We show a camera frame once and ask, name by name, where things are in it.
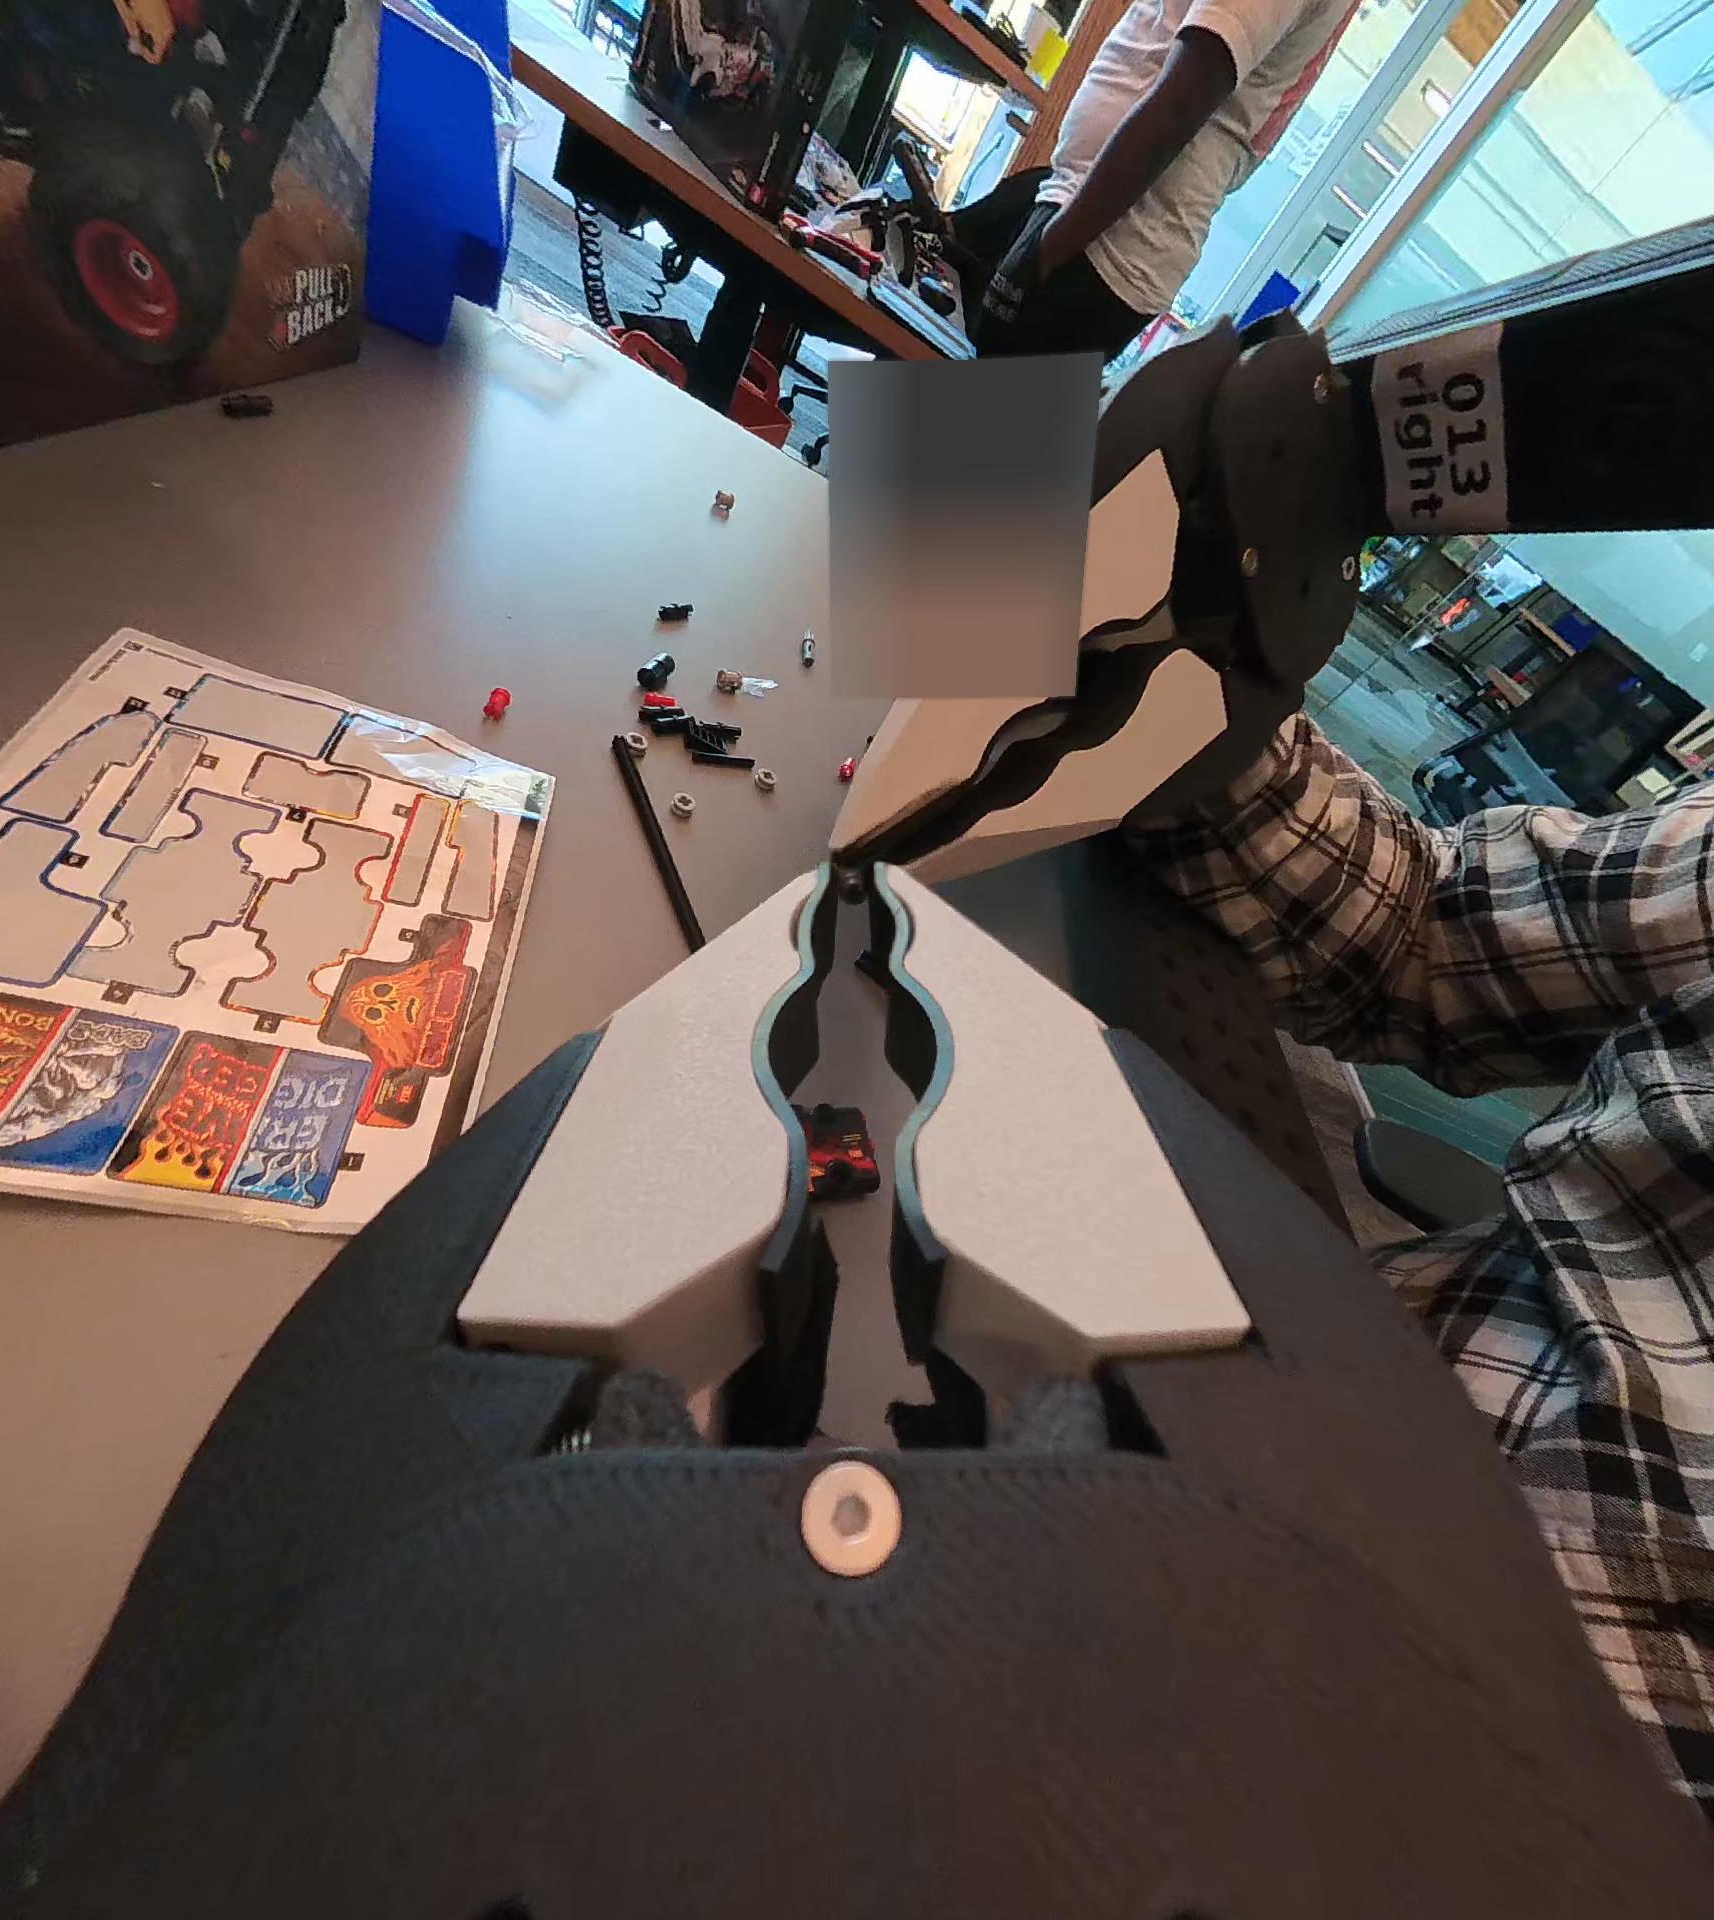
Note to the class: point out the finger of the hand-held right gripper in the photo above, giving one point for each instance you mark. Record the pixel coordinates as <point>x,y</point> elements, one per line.
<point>1052,819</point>
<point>916,751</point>

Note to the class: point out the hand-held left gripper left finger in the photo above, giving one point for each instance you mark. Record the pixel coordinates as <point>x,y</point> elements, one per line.
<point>617,1185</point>

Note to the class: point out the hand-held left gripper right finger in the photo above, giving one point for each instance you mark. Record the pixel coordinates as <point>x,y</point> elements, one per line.
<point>1083,1201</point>

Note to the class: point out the small grey toy pin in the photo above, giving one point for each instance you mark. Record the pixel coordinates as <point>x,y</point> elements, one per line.
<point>857,886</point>

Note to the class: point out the flame printed black toy panel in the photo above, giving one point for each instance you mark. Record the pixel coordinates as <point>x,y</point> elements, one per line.
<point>834,1153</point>

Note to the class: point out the person's right forearm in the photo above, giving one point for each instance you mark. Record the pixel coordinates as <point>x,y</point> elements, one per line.
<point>1472,931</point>

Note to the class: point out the small grey toy connector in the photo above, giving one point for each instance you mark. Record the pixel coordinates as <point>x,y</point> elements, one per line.
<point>731,680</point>

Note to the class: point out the pile of black toy pins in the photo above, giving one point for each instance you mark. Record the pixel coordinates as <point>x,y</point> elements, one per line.
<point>701,735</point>

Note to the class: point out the long black toy axle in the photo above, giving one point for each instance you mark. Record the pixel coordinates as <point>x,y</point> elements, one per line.
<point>658,841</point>

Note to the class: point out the black chair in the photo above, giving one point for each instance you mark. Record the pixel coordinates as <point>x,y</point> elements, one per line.
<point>1443,1179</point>

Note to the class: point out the wooden table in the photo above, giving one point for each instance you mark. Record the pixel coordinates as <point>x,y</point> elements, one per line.
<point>932,315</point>

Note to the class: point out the background storage shelves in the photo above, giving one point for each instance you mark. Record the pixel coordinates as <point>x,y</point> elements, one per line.
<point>1593,704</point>

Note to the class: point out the toy sticker sheet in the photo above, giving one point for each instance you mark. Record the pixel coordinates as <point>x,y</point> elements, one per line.
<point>197,931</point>

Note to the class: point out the clear plastic bag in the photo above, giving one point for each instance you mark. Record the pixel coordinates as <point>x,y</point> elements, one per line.
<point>543,352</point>

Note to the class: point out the person's plaid shirt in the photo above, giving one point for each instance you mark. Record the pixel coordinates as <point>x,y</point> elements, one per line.
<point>1667,1425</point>

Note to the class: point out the dark toy box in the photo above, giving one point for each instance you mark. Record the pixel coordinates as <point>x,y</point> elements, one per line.
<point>736,75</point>

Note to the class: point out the blue plastic bin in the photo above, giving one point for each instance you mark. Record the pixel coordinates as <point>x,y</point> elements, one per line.
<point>430,180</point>

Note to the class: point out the monster truck toy box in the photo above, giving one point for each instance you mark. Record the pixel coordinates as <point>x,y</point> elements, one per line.
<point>123,195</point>

